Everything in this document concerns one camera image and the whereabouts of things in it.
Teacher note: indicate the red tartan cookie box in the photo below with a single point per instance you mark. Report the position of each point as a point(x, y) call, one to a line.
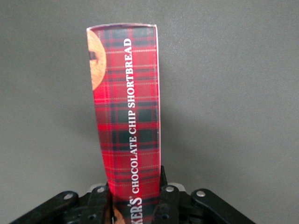
point(126, 116)

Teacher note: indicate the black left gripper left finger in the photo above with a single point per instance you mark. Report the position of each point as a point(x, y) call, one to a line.
point(70, 207)

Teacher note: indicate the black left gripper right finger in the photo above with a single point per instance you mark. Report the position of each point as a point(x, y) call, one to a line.
point(201, 207)

